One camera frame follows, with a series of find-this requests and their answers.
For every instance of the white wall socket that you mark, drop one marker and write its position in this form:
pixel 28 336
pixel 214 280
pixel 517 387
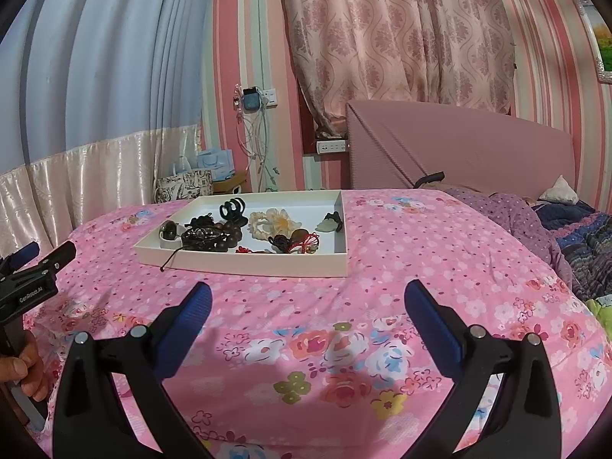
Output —
pixel 270 97

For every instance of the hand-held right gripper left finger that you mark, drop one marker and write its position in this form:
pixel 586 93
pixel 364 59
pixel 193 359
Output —
pixel 193 325

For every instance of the brown cardboard box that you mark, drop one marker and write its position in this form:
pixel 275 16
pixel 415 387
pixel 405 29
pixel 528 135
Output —
pixel 232 186

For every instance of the person's left hand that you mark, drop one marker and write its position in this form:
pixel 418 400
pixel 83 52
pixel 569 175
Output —
pixel 31 368

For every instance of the white shallow tray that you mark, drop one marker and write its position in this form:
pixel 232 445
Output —
pixel 306 205

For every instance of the dark blue patterned blanket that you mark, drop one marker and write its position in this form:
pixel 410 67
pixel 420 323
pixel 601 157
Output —
pixel 588 248

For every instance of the blue and cream curtain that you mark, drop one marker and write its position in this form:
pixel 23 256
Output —
pixel 95 71

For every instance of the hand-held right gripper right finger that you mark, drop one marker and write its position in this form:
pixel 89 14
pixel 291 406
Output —
pixel 435 330

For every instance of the white power strip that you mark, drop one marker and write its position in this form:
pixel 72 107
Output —
pixel 331 147

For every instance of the black and white patterned bag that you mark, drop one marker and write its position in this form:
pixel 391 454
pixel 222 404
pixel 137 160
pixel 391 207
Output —
pixel 184 186

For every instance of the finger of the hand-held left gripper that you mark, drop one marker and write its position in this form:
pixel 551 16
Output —
pixel 57 258
pixel 26 253

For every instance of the pink floral bed sheet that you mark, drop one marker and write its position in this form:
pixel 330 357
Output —
pixel 306 344

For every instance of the green printed blanket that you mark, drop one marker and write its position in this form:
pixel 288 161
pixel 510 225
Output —
pixel 601 308

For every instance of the black hair claw clip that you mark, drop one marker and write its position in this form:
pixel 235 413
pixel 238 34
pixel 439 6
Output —
pixel 232 208

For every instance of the purple dotted quilt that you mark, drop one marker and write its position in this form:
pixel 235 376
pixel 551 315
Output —
pixel 521 220

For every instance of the light blue paper bag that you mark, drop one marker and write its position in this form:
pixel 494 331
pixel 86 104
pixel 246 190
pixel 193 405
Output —
pixel 215 160

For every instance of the cream flower scrunchie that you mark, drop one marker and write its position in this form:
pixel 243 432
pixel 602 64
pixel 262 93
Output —
pixel 279 222

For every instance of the pink ribbed headboard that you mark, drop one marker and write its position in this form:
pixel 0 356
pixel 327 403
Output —
pixel 478 148

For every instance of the pink patterned curtain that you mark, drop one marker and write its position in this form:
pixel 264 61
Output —
pixel 397 33

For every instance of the framed picture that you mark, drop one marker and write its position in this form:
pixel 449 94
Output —
pixel 600 43

